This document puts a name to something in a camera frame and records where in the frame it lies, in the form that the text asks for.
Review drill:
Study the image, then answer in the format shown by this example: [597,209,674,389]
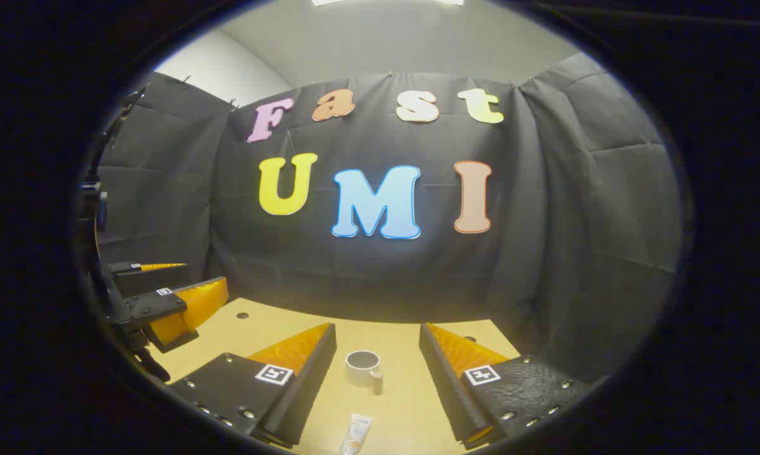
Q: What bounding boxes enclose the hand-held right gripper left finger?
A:
[167,322,338,449]

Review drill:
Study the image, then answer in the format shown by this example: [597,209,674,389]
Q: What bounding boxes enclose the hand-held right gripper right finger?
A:
[419,322,593,451]

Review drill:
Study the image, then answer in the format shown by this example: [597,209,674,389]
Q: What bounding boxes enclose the white cup with wooden handle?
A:
[345,350,384,396]

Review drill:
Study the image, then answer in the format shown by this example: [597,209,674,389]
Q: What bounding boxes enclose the white toothpaste tube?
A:
[340,413,374,455]

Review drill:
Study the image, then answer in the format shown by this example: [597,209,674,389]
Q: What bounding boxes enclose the wooden desktop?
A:
[146,297,523,455]

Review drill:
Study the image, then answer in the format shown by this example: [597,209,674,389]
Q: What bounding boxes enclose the black backdrop cloth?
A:
[95,54,683,380]

